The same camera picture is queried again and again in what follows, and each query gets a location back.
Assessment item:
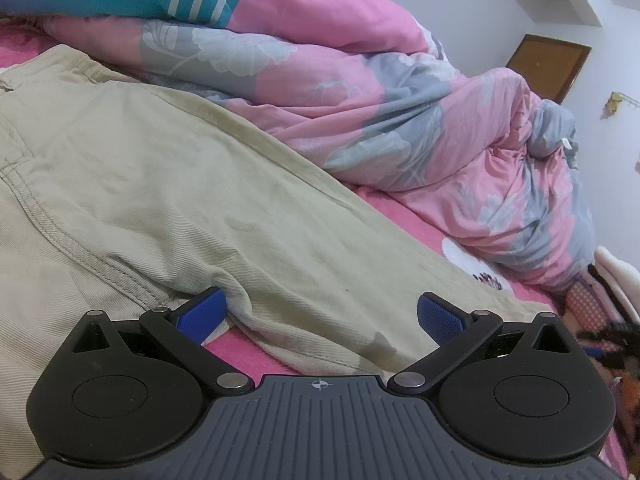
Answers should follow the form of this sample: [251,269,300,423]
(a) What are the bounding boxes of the pink floral fleece bedsheet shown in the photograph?
[0,24,632,480]

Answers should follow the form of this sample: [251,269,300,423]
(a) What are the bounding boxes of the pink grey floral duvet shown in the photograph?
[40,0,594,290]

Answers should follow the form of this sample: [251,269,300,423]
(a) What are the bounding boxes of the brown wooden door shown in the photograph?
[506,34,592,104]

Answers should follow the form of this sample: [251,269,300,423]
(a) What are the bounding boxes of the stack of folded clothes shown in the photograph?
[564,247,639,469]

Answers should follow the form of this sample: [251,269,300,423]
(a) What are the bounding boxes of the beige khaki trousers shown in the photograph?
[1,46,540,479]

